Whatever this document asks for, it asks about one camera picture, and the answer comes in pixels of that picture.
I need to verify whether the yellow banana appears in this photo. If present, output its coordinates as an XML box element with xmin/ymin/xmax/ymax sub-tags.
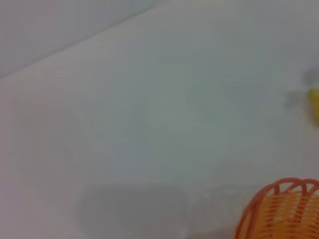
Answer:
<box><xmin>308</xmin><ymin>88</ymin><xmax>319</xmax><ymax>127</ymax></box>

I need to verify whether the orange plastic woven basket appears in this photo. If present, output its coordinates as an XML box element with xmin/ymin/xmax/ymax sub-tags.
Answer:
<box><xmin>235</xmin><ymin>177</ymin><xmax>319</xmax><ymax>239</ymax></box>

